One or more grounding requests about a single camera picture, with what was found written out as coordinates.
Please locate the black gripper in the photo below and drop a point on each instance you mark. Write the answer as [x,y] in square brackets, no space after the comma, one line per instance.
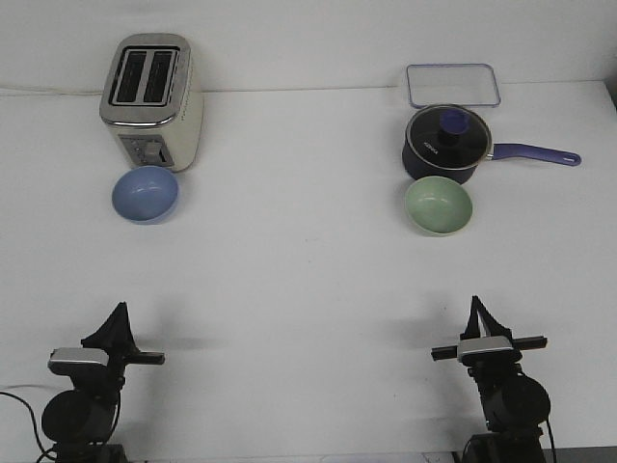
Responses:
[115,338]
[479,316]

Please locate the green bowl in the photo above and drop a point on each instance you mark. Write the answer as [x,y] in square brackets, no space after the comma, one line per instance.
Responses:
[438,206]

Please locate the blue bowl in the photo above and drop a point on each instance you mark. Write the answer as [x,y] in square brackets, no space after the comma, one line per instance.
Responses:
[146,195]

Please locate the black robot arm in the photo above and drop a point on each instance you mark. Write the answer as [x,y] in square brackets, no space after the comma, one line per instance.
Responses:
[81,421]
[514,404]

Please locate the dark blue saucepan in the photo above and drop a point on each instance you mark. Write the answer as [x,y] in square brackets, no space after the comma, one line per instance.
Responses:
[417,168]

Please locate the glass pot lid blue knob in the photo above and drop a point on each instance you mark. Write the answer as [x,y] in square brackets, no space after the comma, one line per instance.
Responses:
[449,136]

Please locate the cream and chrome toaster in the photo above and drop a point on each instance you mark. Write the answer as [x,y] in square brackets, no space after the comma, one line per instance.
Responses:
[152,102]

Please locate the clear container blue rim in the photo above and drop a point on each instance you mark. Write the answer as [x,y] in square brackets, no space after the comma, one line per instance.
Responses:
[469,85]

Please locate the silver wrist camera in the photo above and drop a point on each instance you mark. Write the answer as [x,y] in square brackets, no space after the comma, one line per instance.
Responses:
[483,345]
[72,360]

